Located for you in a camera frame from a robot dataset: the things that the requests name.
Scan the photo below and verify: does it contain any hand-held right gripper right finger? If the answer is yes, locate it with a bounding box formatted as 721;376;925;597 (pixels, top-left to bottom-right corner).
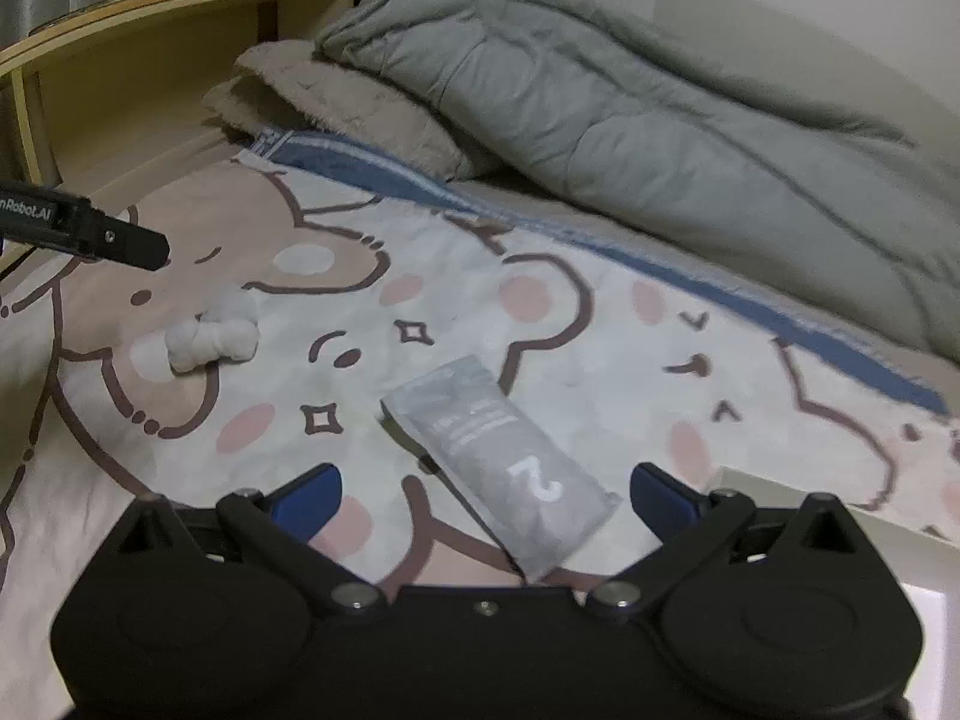
587;463;861;617

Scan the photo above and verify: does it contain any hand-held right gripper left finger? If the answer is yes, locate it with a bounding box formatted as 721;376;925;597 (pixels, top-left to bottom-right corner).
112;463;389;617

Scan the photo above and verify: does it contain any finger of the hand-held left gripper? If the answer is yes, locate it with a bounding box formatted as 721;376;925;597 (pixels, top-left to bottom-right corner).
71;199;171;272

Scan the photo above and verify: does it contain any grey packet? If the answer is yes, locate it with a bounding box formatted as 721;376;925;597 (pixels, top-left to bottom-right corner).
379;355;623;584

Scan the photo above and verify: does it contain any white cardboard box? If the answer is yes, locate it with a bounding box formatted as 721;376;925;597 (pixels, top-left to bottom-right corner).
716;463;960;720

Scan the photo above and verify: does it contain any white fluffy bow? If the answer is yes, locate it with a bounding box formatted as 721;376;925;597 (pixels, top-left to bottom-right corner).
165;287;260;376

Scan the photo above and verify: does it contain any wooden headboard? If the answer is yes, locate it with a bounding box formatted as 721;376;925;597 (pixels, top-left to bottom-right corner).
0;0;392;192

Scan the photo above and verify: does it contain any printed bear blanket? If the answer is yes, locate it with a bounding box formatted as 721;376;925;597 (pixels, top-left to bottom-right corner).
0;127;960;616

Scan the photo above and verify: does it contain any beige fleece blanket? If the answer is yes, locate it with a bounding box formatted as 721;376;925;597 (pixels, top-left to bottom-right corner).
202;40;501;182

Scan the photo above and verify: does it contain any grey duvet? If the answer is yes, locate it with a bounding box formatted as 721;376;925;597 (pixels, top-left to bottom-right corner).
313;0;960;362

